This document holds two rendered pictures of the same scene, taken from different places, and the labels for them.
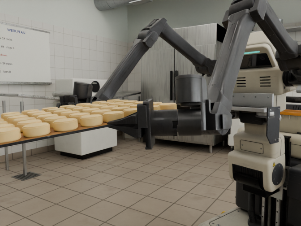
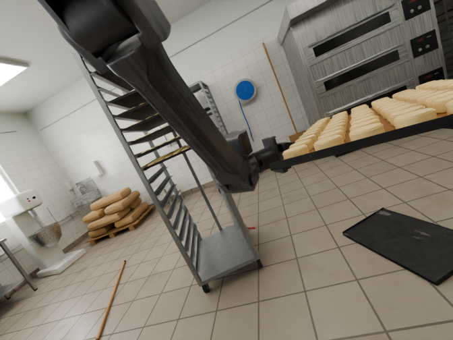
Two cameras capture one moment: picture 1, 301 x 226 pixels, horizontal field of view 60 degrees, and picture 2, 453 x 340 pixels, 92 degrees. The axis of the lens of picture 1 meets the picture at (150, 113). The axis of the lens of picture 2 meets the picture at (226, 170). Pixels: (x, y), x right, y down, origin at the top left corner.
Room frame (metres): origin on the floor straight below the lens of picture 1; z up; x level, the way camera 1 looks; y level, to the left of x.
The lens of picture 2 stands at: (1.07, -0.32, 1.12)
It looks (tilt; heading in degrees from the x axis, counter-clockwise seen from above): 12 degrees down; 161
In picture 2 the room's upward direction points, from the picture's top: 24 degrees counter-clockwise
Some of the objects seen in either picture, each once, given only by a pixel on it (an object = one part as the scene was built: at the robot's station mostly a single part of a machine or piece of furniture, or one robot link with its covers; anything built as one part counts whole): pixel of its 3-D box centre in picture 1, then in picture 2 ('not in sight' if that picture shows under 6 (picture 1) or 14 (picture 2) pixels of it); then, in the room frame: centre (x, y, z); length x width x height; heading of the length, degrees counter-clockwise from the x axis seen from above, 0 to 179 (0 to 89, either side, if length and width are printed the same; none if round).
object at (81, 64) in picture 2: not in sight; (145, 181); (-0.43, -0.34, 0.97); 0.03 x 0.03 x 1.70; 72
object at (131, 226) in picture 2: not in sight; (123, 224); (-3.76, -1.17, 0.06); 1.20 x 0.80 x 0.11; 59
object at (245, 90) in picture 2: not in sight; (252, 109); (-2.47, 1.83, 1.10); 0.41 x 0.15 x 1.10; 57
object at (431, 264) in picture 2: not in sight; (404, 237); (0.25, 0.86, 0.01); 0.60 x 0.40 x 0.03; 171
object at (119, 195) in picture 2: not in sight; (111, 198); (-3.75, -1.12, 0.64); 0.72 x 0.42 x 0.15; 63
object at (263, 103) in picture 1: (248, 116); not in sight; (1.22, -0.46, 0.93); 0.28 x 0.16 x 0.22; 37
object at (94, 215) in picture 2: not in sight; (103, 210); (-3.92, -1.38, 0.49); 0.72 x 0.42 x 0.15; 147
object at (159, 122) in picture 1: (160, 123); (266, 158); (0.56, -0.02, 0.98); 0.07 x 0.07 x 0.10; 82
